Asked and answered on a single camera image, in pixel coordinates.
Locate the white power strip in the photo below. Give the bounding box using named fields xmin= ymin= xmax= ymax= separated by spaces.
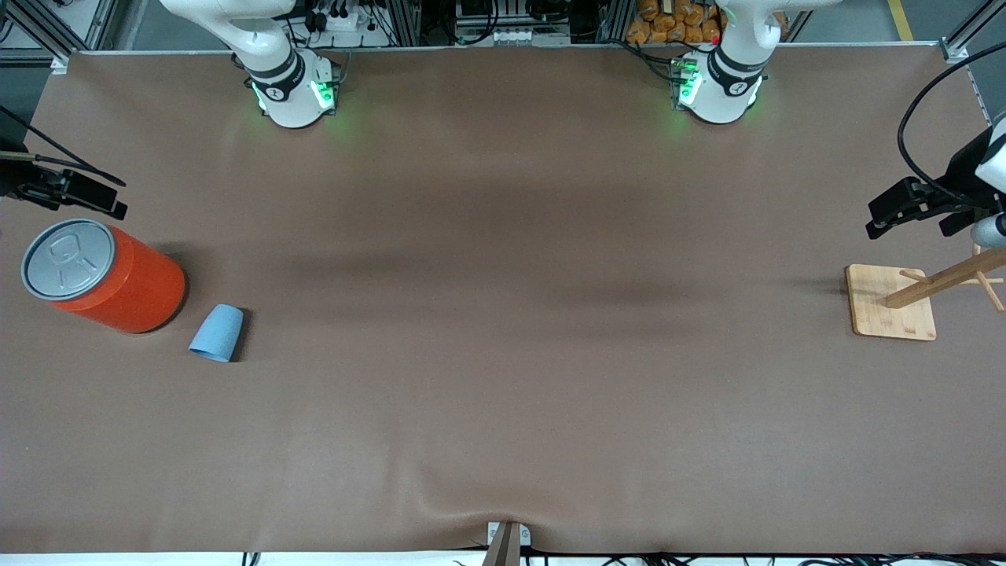
xmin=310 ymin=2 xmax=380 ymax=38

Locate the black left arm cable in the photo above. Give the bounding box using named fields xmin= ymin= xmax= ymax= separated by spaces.
xmin=898 ymin=43 xmax=1006 ymax=205

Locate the light blue plastic cup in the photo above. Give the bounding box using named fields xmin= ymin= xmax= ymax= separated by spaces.
xmin=189 ymin=303 xmax=244 ymax=363

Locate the orange snack packets pile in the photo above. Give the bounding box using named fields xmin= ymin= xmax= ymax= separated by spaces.
xmin=626 ymin=0 xmax=789 ymax=46

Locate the white terminal block strip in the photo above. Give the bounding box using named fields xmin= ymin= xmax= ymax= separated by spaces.
xmin=486 ymin=28 xmax=571 ymax=46

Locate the aluminium frame profile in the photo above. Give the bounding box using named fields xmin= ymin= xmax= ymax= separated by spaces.
xmin=941 ymin=14 xmax=1006 ymax=127
xmin=385 ymin=0 xmax=421 ymax=46
xmin=0 ymin=0 xmax=119 ymax=75
xmin=599 ymin=0 xmax=630 ymax=44

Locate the brown table cover mat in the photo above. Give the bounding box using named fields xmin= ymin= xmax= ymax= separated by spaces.
xmin=0 ymin=45 xmax=1006 ymax=555

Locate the grey metal mount bracket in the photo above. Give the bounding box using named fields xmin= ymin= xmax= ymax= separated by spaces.
xmin=481 ymin=520 xmax=532 ymax=566

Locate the orange can with silver lid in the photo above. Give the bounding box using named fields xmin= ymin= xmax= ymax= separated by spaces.
xmin=21 ymin=218 xmax=188 ymax=335

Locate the wooden mug rack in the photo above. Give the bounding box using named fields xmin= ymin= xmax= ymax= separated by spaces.
xmin=846 ymin=242 xmax=1006 ymax=342

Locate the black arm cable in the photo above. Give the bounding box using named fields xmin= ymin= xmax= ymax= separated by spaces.
xmin=898 ymin=43 xmax=1006 ymax=205
xmin=0 ymin=105 xmax=128 ymax=188

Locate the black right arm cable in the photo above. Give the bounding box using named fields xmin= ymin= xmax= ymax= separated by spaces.
xmin=0 ymin=105 xmax=128 ymax=188

